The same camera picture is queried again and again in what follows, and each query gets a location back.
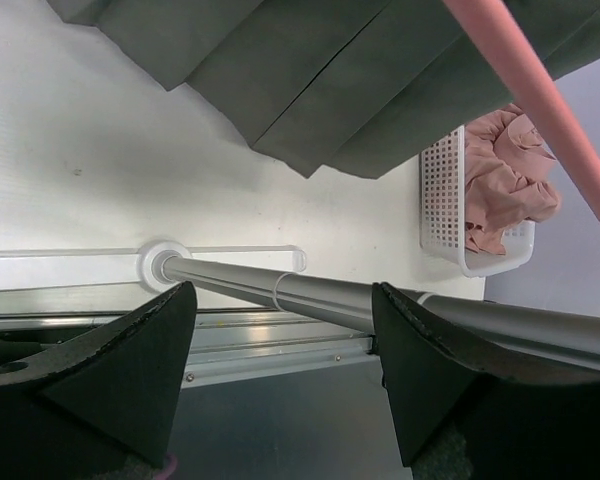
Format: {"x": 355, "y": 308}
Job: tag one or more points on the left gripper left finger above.
{"x": 100, "y": 405}

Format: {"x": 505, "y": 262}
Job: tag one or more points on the white plastic basket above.
{"x": 442, "y": 213}

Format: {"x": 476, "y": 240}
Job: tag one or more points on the silver clothes rack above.
{"x": 273, "y": 278}

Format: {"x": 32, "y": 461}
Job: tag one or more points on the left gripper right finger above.
{"x": 466, "y": 408}

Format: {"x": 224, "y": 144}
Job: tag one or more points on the pink plastic hanger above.
{"x": 502, "y": 43}

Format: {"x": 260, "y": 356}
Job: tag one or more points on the aluminium mounting rail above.
{"x": 230, "y": 342}

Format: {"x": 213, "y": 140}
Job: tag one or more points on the pink pleated skirt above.
{"x": 506, "y": 178}

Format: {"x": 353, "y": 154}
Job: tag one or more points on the grey pleated skirt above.
{"x": 358, "y": 86}

